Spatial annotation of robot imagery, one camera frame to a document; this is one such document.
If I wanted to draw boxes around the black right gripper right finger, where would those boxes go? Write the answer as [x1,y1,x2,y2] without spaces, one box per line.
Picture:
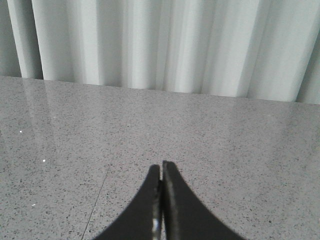
[162,161,243,240]

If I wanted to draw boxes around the pale green curtain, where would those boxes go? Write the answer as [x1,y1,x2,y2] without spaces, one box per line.
[0,0,320,104]

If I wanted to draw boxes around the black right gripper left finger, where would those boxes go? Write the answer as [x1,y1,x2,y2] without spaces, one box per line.
[95,164,160,240]

